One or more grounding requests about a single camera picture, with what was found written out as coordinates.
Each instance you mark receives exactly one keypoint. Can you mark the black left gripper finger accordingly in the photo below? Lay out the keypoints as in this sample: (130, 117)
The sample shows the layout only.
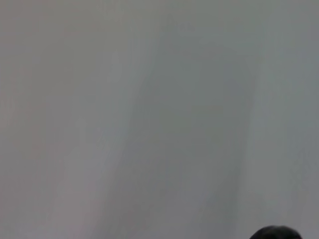
(275, 234)

